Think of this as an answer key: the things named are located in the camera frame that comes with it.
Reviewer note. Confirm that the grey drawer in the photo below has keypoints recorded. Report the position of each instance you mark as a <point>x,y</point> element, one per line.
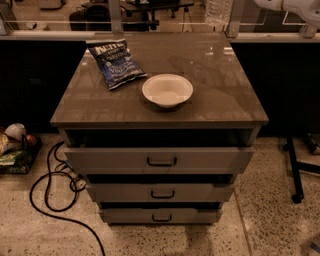
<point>186,160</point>
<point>160,216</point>
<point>121,193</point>

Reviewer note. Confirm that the clear plastic water bottle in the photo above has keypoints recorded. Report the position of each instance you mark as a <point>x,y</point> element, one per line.
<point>217,13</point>

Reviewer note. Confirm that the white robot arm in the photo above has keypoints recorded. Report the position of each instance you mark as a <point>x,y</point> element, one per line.
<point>307,10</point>

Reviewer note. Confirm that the grey drawer cabinet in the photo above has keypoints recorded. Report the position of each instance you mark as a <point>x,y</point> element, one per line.
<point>223,110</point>

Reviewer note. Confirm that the glass partition railing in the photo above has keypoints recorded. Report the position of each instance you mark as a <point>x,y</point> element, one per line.
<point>248,22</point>

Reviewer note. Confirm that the bottom grey drawer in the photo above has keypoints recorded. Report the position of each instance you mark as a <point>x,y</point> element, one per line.
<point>160,216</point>

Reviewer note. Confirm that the pile of items on floor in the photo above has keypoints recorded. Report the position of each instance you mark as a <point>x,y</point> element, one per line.
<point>18,149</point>

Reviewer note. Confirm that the dark background desk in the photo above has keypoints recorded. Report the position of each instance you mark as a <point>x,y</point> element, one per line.
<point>143,12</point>

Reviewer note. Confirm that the dark office chair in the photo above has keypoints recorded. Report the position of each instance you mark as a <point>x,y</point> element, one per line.
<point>91,16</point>

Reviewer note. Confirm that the white paper bowl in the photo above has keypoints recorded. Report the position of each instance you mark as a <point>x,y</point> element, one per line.
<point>167,90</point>

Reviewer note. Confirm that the blue chip bag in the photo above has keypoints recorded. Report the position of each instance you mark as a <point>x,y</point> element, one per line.
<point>115,62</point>

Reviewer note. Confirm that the top grey drawer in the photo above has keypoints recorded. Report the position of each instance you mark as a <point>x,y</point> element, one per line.
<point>186,160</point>

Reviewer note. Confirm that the black stand with caster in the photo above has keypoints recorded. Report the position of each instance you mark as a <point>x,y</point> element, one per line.
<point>296,167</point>

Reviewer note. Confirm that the middle grey drawer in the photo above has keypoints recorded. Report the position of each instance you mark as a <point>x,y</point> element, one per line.
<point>121,193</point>

